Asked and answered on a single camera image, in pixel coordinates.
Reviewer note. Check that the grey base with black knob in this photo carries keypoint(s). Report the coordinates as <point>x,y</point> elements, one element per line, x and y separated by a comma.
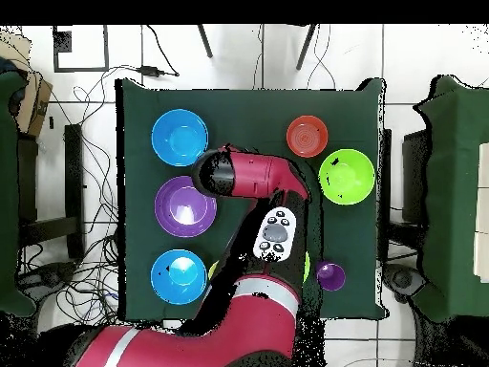
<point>49,273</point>

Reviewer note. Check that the small orange plastic bowl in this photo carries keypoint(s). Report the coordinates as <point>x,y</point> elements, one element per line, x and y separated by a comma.
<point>306,136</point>

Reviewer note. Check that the yellow plastic cup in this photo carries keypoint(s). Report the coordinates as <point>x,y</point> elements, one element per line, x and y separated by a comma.
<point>212,270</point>

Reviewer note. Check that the blue plastic bowl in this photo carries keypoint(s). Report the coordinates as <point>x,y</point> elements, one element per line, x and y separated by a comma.
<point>179,141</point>
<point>179,286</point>

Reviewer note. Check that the purple plastic bowl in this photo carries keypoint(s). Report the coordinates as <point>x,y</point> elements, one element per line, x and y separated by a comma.
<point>172,214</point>

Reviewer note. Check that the grey wheeled base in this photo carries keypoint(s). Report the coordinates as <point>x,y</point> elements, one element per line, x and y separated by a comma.
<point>403,281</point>

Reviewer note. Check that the black power adapter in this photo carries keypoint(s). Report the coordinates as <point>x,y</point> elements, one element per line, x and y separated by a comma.
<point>149,70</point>

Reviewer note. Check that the black metal frame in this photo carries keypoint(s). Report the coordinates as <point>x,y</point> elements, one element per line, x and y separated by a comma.
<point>74,191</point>
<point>414,172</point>

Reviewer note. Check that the black stand leg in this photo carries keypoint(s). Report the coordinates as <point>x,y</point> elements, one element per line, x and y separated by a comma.
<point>305,47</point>
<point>205,42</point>

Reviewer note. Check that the cardboard box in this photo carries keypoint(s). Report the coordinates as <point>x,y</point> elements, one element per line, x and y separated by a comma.
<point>36,107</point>

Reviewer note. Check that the dark green tablecloth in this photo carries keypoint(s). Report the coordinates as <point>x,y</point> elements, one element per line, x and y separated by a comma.
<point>450,191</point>
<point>7,191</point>
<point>248,114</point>

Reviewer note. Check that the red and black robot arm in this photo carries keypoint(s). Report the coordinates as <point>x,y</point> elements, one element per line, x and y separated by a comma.
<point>256,176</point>

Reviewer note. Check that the green plastic bowl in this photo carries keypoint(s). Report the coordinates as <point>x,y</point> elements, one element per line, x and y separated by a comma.
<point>306,267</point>
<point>347,179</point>

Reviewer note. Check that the purple plastic cup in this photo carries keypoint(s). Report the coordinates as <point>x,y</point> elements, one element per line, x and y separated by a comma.
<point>330,277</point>

